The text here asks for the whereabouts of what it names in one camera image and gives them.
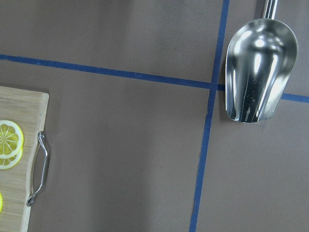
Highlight metal scoop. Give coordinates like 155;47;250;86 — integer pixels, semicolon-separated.
225;0;298;123

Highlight bamboo cutting board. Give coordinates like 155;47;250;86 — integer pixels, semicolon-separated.
0;87;50;232

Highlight upper stacked lemon slice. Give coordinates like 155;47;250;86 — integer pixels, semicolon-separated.
0;120;24;159

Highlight stacked lemon slice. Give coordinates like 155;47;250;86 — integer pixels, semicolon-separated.
0;148;23;170
0;120;24;159

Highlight lower stacked lemon slice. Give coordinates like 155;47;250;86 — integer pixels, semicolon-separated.
0;148;23;170

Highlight single lemon slice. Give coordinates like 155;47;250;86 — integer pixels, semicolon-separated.
0;193;3;213

